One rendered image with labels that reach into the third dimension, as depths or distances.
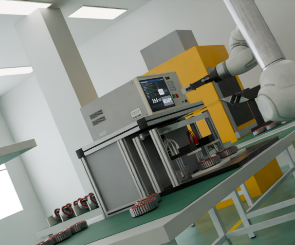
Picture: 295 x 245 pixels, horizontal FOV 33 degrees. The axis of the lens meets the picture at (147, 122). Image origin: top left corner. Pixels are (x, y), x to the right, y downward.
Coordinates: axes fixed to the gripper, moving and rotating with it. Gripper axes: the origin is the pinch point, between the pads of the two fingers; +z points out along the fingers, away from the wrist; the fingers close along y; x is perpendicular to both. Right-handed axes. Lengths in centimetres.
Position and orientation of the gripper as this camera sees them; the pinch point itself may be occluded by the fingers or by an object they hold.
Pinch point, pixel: (186, 89)
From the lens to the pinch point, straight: 262.6
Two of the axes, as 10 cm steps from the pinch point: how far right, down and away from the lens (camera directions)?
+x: -4.0, -9.1, 0.6
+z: -7.8, 3.8, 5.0
